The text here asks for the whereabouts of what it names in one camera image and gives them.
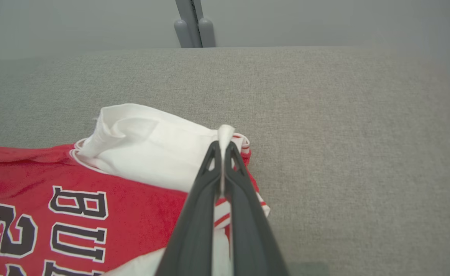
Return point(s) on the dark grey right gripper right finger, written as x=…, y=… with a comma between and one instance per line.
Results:
x=250, y=237

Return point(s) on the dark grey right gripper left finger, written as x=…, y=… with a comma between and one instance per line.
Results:
x=194, y=230

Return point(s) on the red basketball jersey white sleeves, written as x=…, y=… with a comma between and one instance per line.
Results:
x=133, y=207

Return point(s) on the grey partition post with feet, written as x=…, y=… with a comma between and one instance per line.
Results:
x=188, y=23

